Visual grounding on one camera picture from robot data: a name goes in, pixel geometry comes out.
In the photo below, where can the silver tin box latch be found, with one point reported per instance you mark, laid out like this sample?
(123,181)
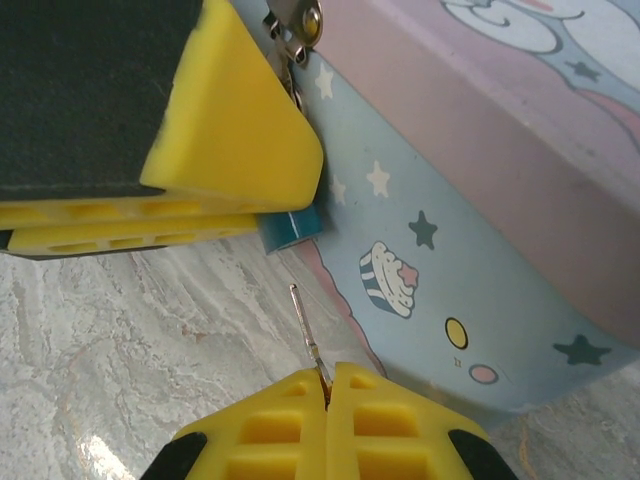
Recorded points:
(300,25)

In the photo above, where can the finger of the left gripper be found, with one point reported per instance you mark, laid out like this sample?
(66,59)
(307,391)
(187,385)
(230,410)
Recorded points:
(225,230)
(225,125)

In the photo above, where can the pastel cartoon tin box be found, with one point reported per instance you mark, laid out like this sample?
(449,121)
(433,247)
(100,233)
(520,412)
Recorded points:
(475,200)

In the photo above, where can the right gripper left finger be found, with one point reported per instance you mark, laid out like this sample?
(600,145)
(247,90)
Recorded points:
(270,425)

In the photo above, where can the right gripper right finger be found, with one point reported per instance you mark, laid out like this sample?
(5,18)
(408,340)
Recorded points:
(400,435)

